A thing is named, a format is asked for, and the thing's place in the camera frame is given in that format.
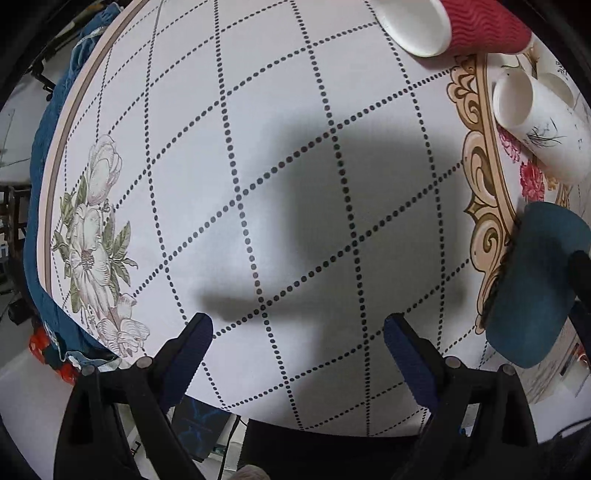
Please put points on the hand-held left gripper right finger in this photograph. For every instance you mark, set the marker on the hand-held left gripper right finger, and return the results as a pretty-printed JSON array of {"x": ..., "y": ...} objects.
[{"x": 407, "y": 357}]

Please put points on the wooden chair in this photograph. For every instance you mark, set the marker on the wooden chair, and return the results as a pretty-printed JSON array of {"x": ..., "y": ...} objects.
[{"x": 11, "y": 230}]

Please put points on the blue knitted cloth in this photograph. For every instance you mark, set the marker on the blue knitted cloth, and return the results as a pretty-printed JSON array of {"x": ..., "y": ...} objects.
[{"x": 44, "y": 147}]

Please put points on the teal ripple paper cup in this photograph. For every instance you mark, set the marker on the teal ripple paper cup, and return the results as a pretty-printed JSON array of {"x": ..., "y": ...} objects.
[{"x": 531, "y": 286}]

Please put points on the white floral dotted tablecloth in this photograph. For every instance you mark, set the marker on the white floral dotted tablecloth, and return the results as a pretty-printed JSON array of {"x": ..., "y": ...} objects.
[{"x": 286, "y": 138}]

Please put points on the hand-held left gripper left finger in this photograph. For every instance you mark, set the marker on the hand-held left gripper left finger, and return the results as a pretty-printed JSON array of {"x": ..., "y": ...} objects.
[{"x": 193, "y": 344}]

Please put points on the person's white shoe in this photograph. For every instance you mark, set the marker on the person's white shoe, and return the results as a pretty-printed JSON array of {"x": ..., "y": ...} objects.
[{"x": 251, "y": 473}]

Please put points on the dark blue box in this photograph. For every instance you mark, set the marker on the dark blue box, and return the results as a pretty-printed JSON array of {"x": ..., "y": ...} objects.
[{"x": 201, "y": 424}]

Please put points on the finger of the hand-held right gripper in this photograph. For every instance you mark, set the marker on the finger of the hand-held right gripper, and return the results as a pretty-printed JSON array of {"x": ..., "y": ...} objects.
[
  {"x": 582, "y": 274},
  {"x": 582, "y": 330}
]

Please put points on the red ripple paper cup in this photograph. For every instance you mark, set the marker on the red ripple paper cup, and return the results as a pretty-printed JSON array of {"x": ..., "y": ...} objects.
[{"x": 485, "y": 25}]

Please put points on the gold ornament floral tablecloth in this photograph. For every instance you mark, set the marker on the gold ornament floral tablecloth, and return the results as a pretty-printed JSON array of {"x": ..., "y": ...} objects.
[{"x": 485, "y": 184}]

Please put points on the white cup with ink print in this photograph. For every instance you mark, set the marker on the white cup with ink print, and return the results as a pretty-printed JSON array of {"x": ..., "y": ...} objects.
[{"x": 545, "y": 129}]

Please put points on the red object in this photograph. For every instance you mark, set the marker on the red object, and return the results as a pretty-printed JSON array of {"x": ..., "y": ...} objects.
[{"x": 44, "y": 353}]

